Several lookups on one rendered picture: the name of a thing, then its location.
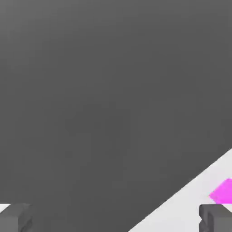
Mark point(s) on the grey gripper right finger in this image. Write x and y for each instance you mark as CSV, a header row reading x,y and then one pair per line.
x,y
217,219

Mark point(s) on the large magenta box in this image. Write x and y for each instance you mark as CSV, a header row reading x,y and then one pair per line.
x,y
223,192

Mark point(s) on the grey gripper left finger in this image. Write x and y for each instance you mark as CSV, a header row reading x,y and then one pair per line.
x,y
12,219

